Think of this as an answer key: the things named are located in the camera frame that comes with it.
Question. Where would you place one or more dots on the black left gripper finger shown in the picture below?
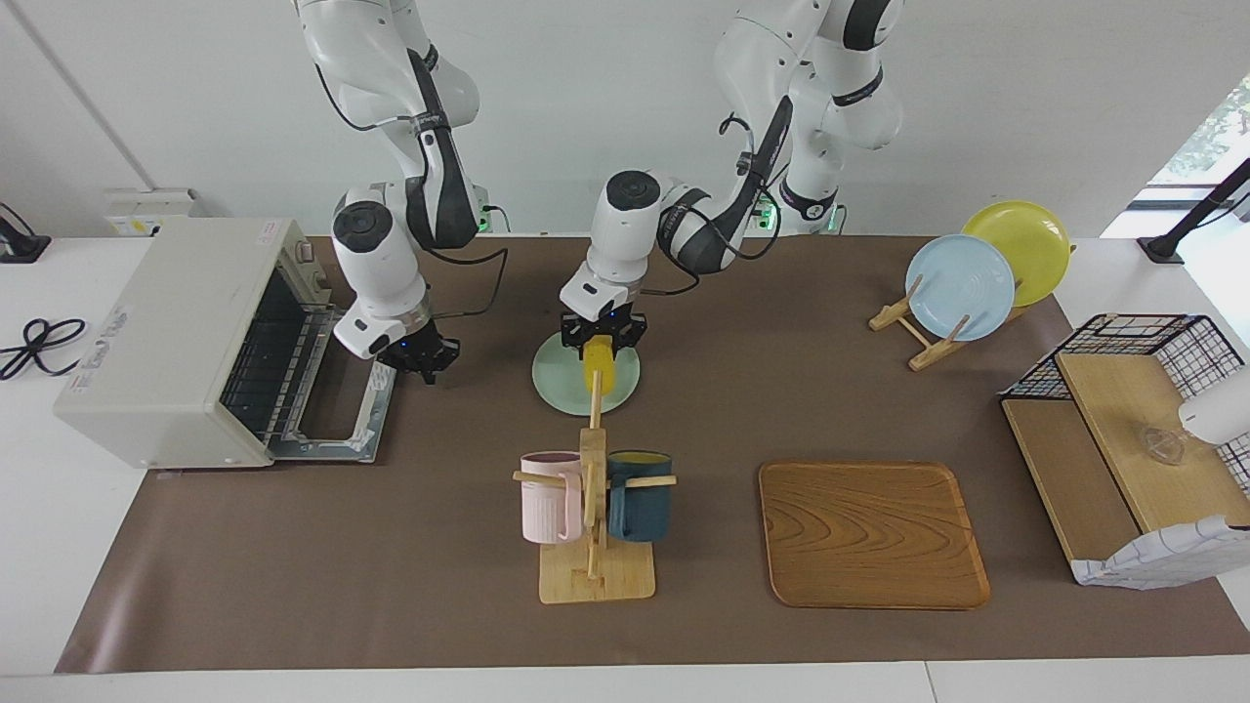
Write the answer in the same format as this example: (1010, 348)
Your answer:
(626, 349)
(575, 350)

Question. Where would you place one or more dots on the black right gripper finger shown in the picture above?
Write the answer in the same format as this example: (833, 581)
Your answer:
(432, 375)
(403, 368)

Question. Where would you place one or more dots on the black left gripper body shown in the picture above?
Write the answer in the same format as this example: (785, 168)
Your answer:
(601, 325)

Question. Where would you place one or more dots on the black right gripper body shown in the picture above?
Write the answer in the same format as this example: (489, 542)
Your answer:
(420, 350)

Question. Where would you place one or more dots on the yellow corn cob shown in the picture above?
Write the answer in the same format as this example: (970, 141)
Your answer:
(599, 371)

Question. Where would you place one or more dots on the pale green plate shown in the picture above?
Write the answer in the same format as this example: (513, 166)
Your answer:
(552, 386)

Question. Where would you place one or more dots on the toaster oven glass door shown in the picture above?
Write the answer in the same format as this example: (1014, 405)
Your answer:
(376, 410)

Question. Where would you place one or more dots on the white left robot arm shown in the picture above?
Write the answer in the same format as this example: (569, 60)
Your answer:
(625, 234)

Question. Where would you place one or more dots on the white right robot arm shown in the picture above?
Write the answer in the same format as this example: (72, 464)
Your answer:
(376, 264)

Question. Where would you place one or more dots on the oven control knob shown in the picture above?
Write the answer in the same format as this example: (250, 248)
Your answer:
(305, 252)
(318, 283)

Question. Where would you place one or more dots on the beige toaster oven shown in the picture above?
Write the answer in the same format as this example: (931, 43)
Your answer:
(146, 342)

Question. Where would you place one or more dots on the pink mug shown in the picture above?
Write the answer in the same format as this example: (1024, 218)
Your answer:
(547, 503)

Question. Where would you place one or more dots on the dark blue mug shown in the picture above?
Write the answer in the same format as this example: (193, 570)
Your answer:
(640, 513)

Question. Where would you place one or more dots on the brown table mat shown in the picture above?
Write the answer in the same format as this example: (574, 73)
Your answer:
(439, 586)

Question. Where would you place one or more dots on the wooden mug rack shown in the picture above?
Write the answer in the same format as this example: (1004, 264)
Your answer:
(596, 581)

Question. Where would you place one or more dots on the wooden plate rack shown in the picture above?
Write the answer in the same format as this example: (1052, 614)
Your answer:
(933, 353)

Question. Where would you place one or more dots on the brown wooden tray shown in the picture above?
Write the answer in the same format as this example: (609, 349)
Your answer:
(869, 537)

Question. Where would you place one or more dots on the light blue plate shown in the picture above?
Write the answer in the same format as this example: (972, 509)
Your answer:
(962, 288)

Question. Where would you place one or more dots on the yellow plate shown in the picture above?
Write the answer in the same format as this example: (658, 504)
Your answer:
(1035, 244)

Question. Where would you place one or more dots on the light wooden stepped shelf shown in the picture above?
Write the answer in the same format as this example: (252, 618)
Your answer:
(1123, 430)

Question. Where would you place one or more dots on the small clear glass piece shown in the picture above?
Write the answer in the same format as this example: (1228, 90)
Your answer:
(1162, 444)

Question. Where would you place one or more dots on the black clamp stand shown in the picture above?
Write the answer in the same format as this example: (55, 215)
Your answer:
(1162, 249)

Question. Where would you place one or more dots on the white checked cloth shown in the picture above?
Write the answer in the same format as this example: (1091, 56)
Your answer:
(1152, 561)

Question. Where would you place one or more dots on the white rounded device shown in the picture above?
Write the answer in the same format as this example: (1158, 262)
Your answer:
(1221, 410)

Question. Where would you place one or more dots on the white wall socket box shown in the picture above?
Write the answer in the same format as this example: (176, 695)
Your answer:
(127, 227)

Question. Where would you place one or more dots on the black table mount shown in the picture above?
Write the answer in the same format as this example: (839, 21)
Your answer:
(20, 249)

